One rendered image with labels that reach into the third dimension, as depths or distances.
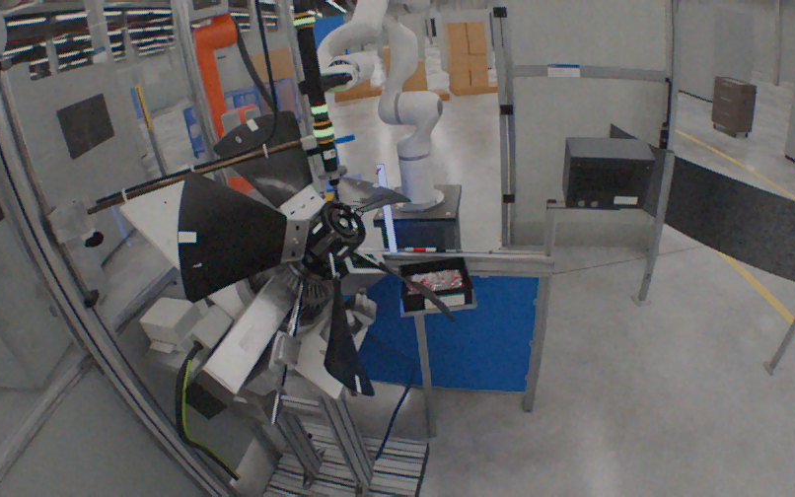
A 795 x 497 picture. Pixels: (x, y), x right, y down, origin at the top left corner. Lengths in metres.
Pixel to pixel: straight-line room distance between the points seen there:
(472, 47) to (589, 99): 6.41
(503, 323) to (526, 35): 1.73
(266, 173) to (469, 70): 8.17
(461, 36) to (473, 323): 7.76
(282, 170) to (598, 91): 2.14
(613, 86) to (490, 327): 1.75
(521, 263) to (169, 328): 1.12
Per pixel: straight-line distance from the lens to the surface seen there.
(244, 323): 0.81
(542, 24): 2.60
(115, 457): 1.45
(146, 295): 1.41
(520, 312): 1.53
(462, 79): 8.96
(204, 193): 0.74
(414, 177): 1.48
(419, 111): 1.39
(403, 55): 1.42
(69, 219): 0.99
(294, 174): 0.94
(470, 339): 1.64
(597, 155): 1.19
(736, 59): 10.80
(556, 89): 2.65
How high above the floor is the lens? 1.60
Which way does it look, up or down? 31 degrees down
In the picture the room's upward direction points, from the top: 8 degrees counter-clockwise
